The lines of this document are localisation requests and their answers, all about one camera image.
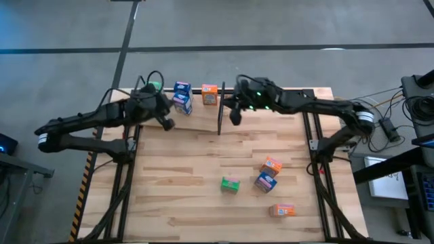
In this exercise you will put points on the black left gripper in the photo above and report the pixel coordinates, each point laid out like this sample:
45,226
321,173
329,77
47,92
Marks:
149,105

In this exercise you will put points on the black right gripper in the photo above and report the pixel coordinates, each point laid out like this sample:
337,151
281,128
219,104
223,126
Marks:
257,96

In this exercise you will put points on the green Apple Jacks cereal box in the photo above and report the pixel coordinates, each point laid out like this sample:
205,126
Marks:
156,84
230,184

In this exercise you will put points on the blue Frosted Flakes cereal box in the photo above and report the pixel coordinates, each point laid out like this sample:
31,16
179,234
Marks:
182,103
265,182
182,87

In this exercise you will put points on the orange Mini-Wheats cereal box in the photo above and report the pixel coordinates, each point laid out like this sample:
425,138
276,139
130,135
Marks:
282,210
270,166
209,95

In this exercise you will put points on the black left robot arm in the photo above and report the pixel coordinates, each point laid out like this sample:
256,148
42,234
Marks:
91,117

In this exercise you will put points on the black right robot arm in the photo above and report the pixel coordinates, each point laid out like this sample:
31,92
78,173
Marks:
315,105

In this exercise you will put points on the black shelf divider bar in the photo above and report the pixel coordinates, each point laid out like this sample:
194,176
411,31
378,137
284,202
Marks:
221,115

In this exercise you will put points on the long black floor tape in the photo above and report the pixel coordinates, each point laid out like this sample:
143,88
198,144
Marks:
237,47

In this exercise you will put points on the slanted black floor tape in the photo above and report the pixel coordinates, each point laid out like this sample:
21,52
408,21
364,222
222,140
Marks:
126,40

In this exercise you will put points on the black power adapter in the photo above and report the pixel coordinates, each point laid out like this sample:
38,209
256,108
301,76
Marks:
389,128

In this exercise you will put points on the grey metal side table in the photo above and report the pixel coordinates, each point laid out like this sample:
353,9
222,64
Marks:
27,166

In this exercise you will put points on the black device with light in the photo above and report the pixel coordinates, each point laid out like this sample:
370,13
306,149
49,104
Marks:
8,144

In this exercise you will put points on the black desk beam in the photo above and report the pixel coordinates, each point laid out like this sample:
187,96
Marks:
390,166

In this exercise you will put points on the grey side cart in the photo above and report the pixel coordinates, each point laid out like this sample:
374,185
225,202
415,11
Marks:
410,88

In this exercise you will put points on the white board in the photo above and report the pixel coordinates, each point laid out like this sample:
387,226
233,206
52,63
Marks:
386,186

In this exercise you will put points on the black backlit keyboard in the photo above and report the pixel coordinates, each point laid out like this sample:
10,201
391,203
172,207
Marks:
429,191

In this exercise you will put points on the black aluminium table frame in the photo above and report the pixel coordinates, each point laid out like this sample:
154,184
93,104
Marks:
291,91

